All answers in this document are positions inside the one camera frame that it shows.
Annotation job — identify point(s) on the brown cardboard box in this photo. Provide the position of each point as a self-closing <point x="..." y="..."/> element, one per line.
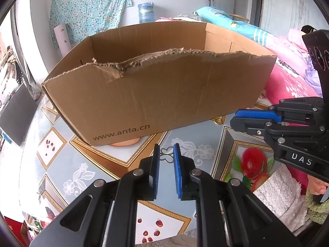
<point x="159" y="100"/>

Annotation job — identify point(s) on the red paper bag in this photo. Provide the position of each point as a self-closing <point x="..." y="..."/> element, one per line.
<point x="11" y="232"/>

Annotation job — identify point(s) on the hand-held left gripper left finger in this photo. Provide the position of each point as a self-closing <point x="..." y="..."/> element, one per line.
<point x="155" y="175"/>

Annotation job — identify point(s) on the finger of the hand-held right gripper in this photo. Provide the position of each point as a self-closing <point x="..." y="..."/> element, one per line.
<point x="257" y="115"/>
<point x="246" y="126"/>

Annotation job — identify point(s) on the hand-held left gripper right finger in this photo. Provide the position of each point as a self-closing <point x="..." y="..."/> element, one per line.
<point x="176" y="175"/>

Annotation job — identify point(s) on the white fluffy towel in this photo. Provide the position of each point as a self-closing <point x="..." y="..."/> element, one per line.
<point x="280" y="193"/>

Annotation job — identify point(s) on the teal floral wall cloth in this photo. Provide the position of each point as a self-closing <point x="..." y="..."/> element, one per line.
<point x="87" y="7"/>

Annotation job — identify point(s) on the blue water bottle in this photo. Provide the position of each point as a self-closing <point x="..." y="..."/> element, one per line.
<point x="146" y="12"/>

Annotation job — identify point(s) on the person's right hand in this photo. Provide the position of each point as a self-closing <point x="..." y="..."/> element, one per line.
<point x="317" y="186"/>

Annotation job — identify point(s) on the metal butterfly brooch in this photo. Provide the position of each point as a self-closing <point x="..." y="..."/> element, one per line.
<point x="167" y="155"/>

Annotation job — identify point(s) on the wooden chair back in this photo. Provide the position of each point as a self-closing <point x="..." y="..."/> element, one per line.
<point x="239" y="16"/>

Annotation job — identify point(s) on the dark grey cabinet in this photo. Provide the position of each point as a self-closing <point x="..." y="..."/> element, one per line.
<point x="18" y="115"/>

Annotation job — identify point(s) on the pink bed blanket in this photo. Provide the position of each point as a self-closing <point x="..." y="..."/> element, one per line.
<point x="285" y="87"/>

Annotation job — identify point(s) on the printed fruit tablecloth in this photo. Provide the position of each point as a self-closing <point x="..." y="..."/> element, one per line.
<point x="84" y="169"/>

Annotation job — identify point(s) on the blue striped pillow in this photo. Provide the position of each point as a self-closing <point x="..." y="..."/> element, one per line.
<point x="239" y="23"/>

